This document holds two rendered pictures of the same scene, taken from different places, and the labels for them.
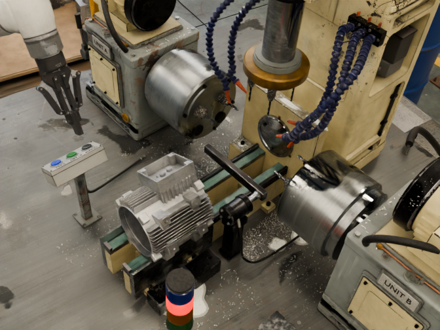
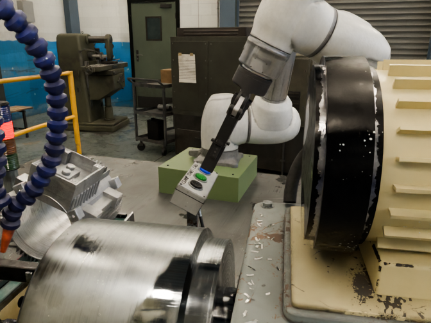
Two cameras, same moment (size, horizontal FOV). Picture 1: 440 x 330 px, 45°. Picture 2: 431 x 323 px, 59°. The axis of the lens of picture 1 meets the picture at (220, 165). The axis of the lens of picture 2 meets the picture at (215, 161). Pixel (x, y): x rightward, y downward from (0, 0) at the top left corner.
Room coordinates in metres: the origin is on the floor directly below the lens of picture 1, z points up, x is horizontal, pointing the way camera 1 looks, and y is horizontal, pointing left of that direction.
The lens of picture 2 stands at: (1.76, -0.03, 1.38)
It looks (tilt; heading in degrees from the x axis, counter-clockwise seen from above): 18 degrees down; 146
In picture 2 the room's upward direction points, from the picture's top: straight up
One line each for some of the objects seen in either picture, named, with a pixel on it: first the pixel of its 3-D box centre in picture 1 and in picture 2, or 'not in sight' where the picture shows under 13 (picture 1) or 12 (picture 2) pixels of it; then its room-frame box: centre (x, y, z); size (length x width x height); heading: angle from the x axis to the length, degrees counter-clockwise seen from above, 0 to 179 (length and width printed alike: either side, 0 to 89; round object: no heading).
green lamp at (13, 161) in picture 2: (179, 317); (6, 160); (0.57, 0.06, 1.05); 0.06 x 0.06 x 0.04
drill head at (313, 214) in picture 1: (338, 210); not in sight; (0.93, -0.34, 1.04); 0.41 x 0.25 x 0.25; 46
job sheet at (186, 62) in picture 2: not in sight; (186, 68); (-1.94, 2.09, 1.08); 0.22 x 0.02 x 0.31; 28
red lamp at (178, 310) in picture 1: (179, 298); (1, 129); (0.57, 0.06, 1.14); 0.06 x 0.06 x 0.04
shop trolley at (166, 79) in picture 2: not in sight; (167, 110); (-2.69, 2.22, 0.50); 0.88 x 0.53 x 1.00; 111
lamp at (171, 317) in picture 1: (179, 308); (4, 145); (0.57, 0.06, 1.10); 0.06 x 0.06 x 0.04
